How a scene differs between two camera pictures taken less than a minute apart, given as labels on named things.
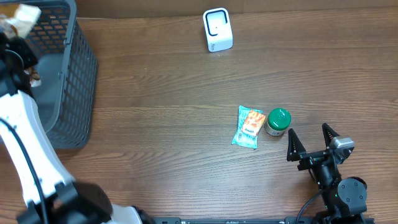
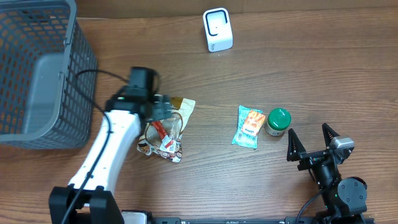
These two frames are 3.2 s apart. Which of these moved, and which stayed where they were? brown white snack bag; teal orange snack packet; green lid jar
Moved: brown white snack bag
Stayed: green lid jar; teal orange snack packet
